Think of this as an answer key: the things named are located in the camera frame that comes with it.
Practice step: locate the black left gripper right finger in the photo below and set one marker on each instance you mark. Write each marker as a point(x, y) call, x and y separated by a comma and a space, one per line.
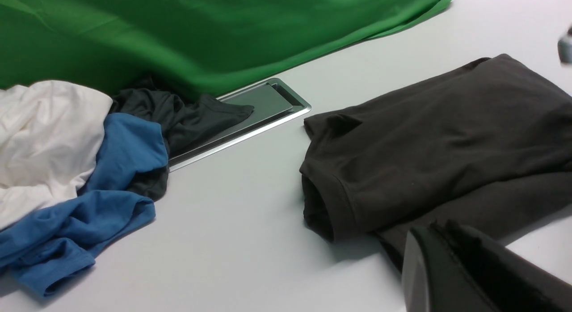
point(511, 282)

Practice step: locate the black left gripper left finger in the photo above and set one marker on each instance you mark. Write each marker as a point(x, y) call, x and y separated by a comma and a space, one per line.
point(433, 278)

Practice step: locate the dark gray long-sleeved shirt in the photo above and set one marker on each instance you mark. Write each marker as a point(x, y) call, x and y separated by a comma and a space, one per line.
point(487, 145)

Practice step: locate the dark gray crumpled garment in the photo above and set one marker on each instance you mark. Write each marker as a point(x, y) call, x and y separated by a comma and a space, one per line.
point(184, 124)

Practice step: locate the green backdrop cloth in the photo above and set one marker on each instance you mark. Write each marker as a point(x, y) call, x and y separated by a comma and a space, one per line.
point(207, 46)

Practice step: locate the blue crumpled garment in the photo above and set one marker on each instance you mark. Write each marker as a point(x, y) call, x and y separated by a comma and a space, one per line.
point(48, 248)

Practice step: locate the white crumpled garment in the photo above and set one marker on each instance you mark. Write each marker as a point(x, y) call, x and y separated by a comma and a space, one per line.
point(50, 134)

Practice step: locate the gray table cable hatch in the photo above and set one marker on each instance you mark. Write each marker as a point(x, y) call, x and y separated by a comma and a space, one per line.
point(275, 103)

